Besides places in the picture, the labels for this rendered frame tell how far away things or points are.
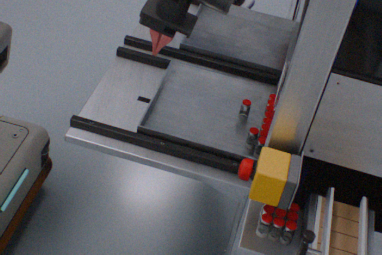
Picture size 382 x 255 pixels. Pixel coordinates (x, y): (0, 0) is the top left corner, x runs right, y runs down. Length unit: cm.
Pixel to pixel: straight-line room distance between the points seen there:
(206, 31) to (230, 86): 25
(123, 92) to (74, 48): 170
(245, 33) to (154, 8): 56
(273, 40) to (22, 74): 151
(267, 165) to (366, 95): 20
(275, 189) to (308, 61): 23
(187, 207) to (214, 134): 105
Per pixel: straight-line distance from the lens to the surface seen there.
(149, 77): 143
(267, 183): 104
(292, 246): 114
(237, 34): 165
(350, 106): 104
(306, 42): 97
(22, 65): 293
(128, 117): 131
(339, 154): 110
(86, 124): 126
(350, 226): 115
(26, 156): 208
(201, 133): 130
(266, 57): 158
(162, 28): 112
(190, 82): 143
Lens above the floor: 174
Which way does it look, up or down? 39 degrees down
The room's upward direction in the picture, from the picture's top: 11 degrees clockwise
